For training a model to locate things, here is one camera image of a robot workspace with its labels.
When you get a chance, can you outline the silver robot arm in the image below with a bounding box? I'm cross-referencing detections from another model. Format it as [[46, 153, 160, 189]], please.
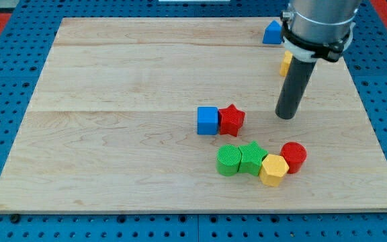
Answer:
[[280, 0, 361, 63]]

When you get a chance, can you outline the blue cube block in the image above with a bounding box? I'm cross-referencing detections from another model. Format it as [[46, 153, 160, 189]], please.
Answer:
[[197, 106, 218, 135]]

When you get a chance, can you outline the red star block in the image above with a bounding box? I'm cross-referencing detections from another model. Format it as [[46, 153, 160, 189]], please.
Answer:
[[218, 104, 245, 137]]

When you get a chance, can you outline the green cylinder block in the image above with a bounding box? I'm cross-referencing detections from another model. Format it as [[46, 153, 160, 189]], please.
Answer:
[[216, 145, 242, 176]]

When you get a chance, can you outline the wooden board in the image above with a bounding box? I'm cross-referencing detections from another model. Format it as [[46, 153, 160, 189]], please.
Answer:
[[0, 17, 387, 214]]

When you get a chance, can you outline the green star block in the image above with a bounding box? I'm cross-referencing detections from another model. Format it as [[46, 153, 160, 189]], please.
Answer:
[[239, 140, 268, 176]]

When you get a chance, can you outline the yellow hexagon block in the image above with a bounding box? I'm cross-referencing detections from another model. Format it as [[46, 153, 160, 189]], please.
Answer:
[[259, 154, 289, 187]]

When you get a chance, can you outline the red cylinder block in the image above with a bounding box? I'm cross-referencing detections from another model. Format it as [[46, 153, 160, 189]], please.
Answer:
[[280, 142, 307, 174]]

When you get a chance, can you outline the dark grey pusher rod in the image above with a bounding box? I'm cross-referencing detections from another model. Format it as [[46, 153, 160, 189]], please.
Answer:
[[275, 57, 316, 120]]

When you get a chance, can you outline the blue triangle block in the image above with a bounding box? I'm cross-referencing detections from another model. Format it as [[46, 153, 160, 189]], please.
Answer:
[[263, 20, 282, 44]]

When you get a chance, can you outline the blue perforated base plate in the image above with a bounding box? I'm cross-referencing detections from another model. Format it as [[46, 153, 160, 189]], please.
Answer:
[[0, 0, 387, 241]]

